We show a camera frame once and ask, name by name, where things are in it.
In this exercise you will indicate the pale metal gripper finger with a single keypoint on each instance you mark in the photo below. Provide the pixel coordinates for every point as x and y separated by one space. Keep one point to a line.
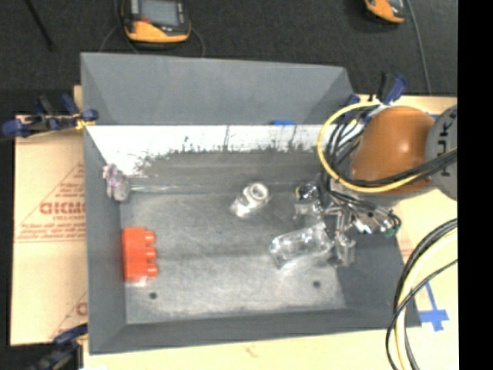
336 224
345 251

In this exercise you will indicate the clear glass bulb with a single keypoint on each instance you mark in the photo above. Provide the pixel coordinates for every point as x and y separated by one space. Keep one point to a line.
307 199

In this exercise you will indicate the grey metal bin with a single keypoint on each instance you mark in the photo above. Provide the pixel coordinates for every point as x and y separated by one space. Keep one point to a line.
215 276

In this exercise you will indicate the orange-red toy brick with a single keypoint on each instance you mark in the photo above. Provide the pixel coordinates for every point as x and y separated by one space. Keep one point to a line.
136 254

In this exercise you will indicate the clear purple plastic piece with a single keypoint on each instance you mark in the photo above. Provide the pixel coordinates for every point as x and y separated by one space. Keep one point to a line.
116 183

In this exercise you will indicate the brown cardboard board red print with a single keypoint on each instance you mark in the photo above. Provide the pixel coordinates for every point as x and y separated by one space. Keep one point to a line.
46 245

